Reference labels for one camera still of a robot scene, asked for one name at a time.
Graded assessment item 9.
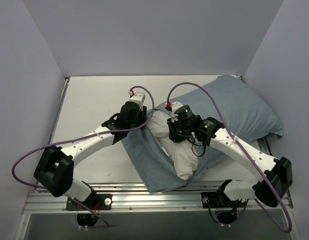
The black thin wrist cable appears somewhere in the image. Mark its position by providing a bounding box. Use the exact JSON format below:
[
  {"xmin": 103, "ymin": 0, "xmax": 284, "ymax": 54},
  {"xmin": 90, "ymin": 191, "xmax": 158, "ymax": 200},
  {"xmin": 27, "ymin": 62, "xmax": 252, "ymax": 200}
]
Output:
[{"xmin": 190, "ymin": 138, "xmax": 208, "ymax": 158}]

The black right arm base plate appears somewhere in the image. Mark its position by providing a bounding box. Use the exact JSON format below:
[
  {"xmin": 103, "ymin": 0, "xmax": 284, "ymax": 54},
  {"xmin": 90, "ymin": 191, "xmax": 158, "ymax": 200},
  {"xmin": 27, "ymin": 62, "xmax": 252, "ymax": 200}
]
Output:
[{"xmin": 200, "ymin": 191, "xmax": 245, "ymax": 209}]

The white pillow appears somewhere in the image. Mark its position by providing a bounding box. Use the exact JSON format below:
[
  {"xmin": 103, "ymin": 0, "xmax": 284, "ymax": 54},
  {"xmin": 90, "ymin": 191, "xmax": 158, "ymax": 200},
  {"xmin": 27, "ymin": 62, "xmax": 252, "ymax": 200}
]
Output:
[{"xmin": 147, "ymin": 110, "xmax": 199, "ymax": 180}]

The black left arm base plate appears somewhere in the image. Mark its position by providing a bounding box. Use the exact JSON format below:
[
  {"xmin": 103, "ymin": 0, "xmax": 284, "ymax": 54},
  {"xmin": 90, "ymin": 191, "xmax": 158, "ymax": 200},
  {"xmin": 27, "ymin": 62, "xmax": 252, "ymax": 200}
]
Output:
[{"xmin": 65, "ymin": 193, "xmax": 113, "ymax": 211}]

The blue pillowcase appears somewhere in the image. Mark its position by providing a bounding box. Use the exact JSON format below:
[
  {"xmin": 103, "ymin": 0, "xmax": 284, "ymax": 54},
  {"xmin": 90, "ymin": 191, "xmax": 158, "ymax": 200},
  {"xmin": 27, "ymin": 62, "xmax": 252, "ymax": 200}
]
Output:
[{"xmin": 121, "ymin": 75, "xmax": 284, "ymax": 193}]

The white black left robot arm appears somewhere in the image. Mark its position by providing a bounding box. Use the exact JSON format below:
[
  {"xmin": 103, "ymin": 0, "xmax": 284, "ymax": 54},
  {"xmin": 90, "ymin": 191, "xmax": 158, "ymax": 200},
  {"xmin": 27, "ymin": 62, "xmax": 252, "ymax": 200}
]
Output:
[{"xmin": 34, "ymin": 100, "xmax": 147, "ymax": 210}]

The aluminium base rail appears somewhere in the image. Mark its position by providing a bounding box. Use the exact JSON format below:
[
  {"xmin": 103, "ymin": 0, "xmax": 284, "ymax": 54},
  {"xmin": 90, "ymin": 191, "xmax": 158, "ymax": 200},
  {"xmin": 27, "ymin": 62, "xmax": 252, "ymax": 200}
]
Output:
[{"xmin": 21, "ymin": 184, "xmax": 294, "ymax": 213}]

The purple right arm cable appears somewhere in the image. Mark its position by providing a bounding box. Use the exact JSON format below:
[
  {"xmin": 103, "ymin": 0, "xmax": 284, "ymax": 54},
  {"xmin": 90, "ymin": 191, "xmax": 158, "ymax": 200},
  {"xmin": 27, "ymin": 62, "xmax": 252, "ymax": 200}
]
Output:
[{"xmin": 165, "ymin": 82, "xmax": 293, "ymax": 233}]

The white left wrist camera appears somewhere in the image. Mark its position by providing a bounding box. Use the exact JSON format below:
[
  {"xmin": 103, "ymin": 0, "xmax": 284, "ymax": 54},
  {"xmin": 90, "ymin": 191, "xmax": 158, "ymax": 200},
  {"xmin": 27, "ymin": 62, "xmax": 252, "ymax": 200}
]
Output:
[{"xmin": 128, "ymin": 90, "xmax": 146, "ymax": 107}]

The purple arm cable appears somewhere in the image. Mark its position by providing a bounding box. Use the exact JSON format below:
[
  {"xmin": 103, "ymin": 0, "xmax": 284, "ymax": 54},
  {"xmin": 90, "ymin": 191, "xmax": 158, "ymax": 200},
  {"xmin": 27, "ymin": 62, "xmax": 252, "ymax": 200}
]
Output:
[
  {"xmin": 11, "ymin": 85, "xmax": 155, "ymax": 229},
  {"xmin": 165, "ymin": 82, "xmax": 293, "ymax": 233}
]

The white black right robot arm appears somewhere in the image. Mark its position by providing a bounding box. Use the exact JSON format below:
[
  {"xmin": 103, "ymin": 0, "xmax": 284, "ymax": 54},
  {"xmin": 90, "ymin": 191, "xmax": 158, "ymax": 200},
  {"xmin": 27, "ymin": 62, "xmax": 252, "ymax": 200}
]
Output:
[{"xmin": 166, "ymin": 101, "xmax": 293, "ymax": 208}]

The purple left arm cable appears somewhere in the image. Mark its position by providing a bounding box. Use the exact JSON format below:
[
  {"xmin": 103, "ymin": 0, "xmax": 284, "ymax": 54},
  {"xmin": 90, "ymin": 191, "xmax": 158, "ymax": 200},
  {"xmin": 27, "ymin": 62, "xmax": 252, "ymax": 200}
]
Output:
[{"xmin": 11, "ymin": 85, "xmax": 155, "ymax": 229}]

